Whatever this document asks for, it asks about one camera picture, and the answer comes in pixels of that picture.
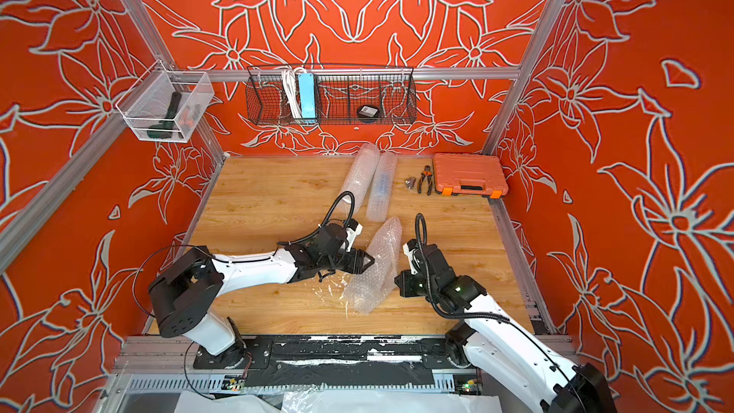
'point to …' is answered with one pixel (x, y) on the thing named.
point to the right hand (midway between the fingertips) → (390, 281)
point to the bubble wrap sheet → (383, 245)
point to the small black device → (367, 111)
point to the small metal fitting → (409, 183)
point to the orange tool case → (469, 174)
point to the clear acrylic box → (163, 105)
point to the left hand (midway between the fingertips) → (370, 258)
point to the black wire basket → (331, 95)
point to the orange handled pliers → (428, 174)
